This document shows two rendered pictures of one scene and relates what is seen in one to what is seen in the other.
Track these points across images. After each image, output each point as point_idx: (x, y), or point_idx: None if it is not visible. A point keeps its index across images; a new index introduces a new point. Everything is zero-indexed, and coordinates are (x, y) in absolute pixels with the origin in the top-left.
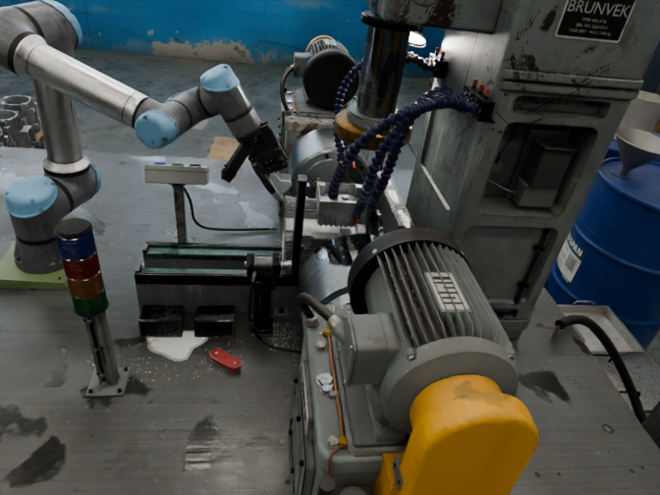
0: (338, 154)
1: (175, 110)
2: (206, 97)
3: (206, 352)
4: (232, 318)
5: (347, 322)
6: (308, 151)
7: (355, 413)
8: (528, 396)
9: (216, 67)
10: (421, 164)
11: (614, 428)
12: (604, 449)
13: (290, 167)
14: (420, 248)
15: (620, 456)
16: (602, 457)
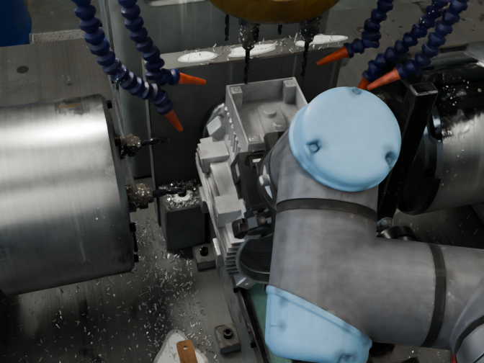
0: (166, 100)
1: (483, 251)
2: (377, 192)
3: None
4: (413, 360)
5: None
6: (88, 178)
7: None
8: (349, 71)
9: (334, 124)
10: (150, 3)
11: (359, 26)
12: (386, 36)
13: (56, 257)
14: None
15: (388, 29)
16: (395, 39)
